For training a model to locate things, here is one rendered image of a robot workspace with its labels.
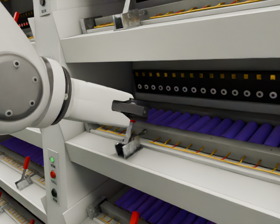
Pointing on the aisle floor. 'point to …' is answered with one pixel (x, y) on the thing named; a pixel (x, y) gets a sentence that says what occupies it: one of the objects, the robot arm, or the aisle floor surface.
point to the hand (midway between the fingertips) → (134, 110)
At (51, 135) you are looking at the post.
